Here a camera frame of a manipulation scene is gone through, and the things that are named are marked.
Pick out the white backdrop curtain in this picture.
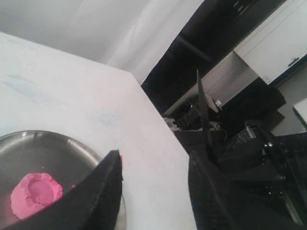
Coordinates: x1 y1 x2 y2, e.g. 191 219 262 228
0 0 201 83

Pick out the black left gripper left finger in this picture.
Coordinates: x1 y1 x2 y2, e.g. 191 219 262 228
7 150 123 230

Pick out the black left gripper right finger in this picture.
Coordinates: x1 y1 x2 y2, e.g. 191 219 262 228
188 150 306 230

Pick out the pink clay lump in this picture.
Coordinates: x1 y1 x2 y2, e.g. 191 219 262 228
10 173 63 219

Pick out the white cabinet with blue trim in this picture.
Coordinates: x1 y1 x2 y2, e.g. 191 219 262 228
234 0 307 84

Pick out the round steel plate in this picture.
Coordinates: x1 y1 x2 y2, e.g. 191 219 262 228
0 130 127 230

